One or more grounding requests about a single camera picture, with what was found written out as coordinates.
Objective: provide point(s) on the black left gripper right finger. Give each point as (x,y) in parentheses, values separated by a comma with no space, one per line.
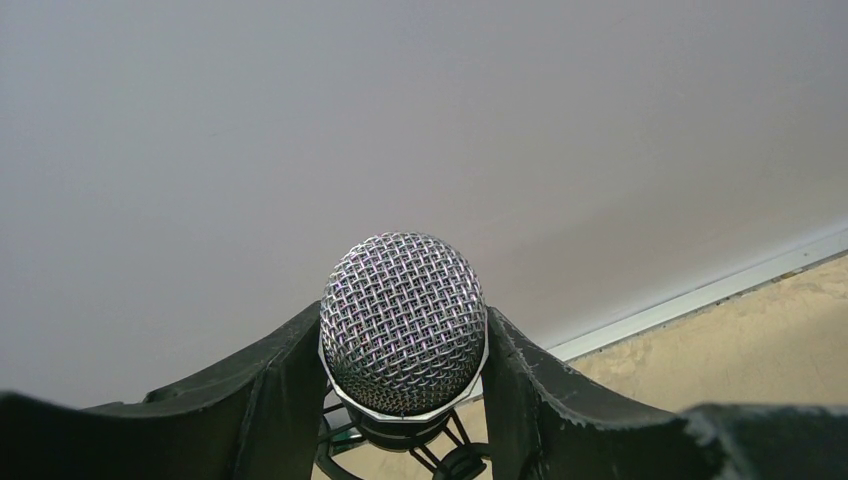
(546,420)

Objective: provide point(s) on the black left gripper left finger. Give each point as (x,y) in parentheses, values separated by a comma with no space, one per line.
(253,415)

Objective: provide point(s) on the black tripod shock mount stand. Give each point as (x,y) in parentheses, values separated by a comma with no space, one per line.
(460,451)

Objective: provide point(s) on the silver mesh head microphone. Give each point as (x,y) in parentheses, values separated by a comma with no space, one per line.
(403,336)

